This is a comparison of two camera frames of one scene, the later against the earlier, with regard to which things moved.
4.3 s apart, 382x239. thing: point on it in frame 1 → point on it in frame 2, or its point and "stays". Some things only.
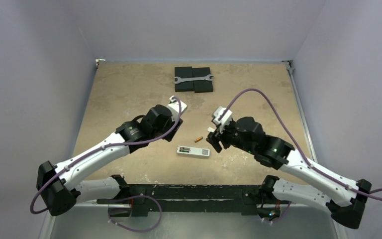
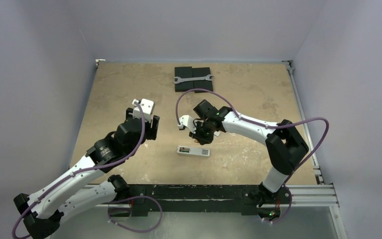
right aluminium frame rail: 294,80 stays
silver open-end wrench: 178,80 stays
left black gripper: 171,123 → 151,128
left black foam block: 184,72 stays
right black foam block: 202,86 stays
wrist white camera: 173,106 → 147,106
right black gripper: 217,137 → 203,132
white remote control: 193,151 stays
